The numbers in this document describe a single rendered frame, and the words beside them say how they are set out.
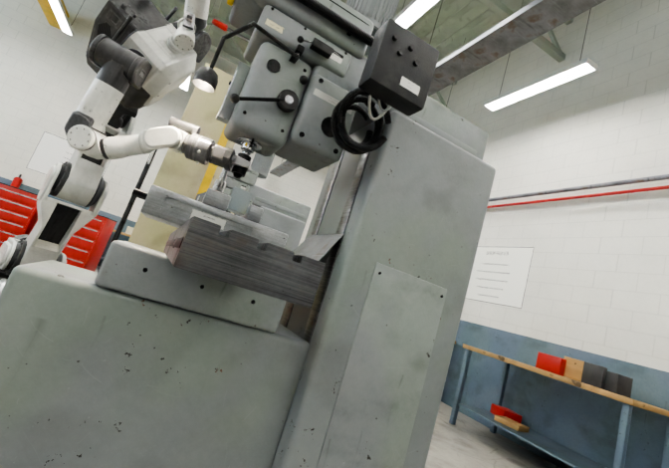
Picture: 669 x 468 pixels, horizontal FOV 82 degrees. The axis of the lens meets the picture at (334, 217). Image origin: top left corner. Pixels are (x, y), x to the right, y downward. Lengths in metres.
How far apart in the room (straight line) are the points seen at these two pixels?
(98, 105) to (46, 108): 9.54
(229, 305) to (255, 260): 0.53
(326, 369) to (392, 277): 0.35
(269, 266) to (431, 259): 0.82
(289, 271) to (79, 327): 0.66
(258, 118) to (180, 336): 0.68
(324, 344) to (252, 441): 0.34
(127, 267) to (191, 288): 0.17
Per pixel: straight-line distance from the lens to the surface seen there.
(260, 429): 1.29
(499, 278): 6.03
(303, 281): 0.66
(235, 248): 0.62
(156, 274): 1.13
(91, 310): 1.16
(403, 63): 1.25
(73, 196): 1.78
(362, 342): 1.25
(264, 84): 1.33
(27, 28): 11.67
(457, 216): 1.44
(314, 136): 1.31
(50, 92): 11.07
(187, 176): 3.06
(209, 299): 1.14
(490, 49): 4.26
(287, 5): 1.45
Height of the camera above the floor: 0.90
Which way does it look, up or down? 12 degrees up
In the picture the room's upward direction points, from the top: 18 degrees clockwise
